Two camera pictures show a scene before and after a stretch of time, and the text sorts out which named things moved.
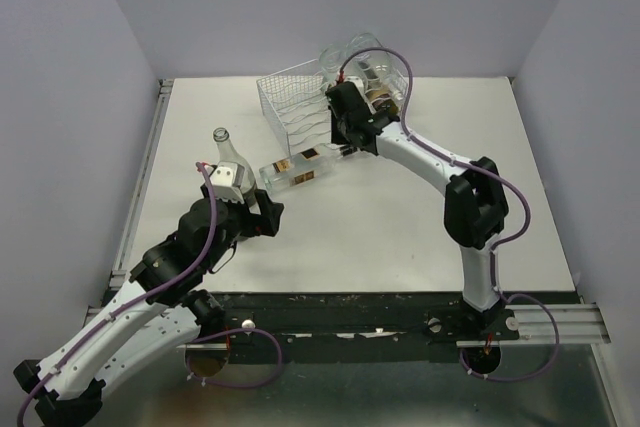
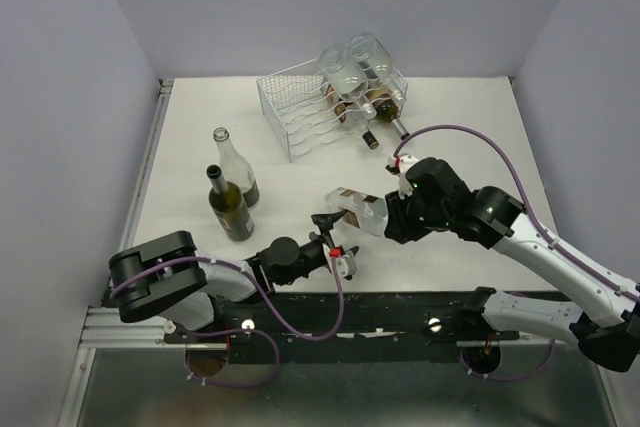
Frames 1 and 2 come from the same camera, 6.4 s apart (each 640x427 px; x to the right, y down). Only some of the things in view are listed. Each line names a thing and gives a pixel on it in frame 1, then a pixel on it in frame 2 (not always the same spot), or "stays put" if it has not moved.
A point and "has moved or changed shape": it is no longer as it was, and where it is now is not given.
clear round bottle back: (367, 50) stays put
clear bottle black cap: (396, 86) has moved or changed shape
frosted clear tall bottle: (228, 153) stays put
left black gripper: (267, 223) → (324, 223)
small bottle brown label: (299, 167) → (367, 213)
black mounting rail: (353, 327) stays put
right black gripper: (336, 137) → (397, 226)
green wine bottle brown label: (381, 99) stays put
